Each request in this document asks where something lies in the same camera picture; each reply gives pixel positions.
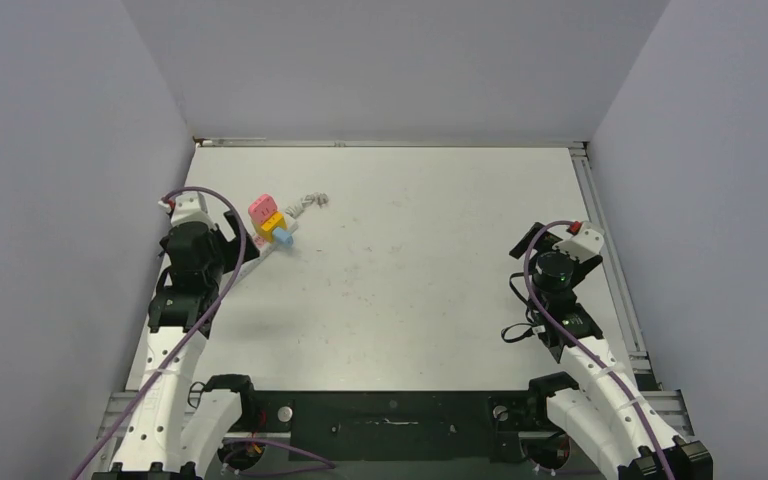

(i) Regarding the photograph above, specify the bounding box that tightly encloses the yellow cube socket adapter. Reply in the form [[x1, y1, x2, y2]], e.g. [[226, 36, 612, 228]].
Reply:
[[253, 212, 289, 243]]

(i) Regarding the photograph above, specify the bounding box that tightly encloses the light blue plug adapter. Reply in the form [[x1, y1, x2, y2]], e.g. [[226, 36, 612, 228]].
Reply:
[[272, 227, 294, 248]]

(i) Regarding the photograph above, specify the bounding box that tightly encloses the pink extension socket plug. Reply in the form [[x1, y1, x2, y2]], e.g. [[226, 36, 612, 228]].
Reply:
[[248, 194, 279, 225]]

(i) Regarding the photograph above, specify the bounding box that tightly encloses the white power strip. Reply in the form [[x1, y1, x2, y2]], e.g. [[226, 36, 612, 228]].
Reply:
[[232, 219, 298, 286]]

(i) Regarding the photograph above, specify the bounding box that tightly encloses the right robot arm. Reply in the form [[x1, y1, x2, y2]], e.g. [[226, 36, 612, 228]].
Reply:
[[509, 220, 714, 479]]

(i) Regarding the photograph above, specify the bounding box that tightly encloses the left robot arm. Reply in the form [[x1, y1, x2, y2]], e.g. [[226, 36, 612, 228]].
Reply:
[[92, 206, 260, 479]]

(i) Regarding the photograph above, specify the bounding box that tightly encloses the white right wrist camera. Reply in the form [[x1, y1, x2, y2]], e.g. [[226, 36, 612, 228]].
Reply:
[[553, 221, 605, 263]]

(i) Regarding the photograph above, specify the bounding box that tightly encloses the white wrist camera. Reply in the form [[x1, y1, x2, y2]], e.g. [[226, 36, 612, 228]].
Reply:
[[553, 221, 605, 263], [158, 192, 215, 229]]

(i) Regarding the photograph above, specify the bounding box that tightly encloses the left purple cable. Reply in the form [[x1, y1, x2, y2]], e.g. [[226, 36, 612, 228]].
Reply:
[[69, 186, 336, 480]]

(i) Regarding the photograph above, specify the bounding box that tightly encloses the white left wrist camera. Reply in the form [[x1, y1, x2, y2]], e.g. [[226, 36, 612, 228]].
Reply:
[[158, 192, 215, 229]]

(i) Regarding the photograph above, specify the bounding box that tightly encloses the aluminium frame rail right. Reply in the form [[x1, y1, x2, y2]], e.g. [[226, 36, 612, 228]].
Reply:
[[569, 143, 662, 391]]

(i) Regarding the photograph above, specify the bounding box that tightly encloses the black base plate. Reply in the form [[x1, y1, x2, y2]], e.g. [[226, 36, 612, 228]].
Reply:
[[230, 391, 572, 466]]

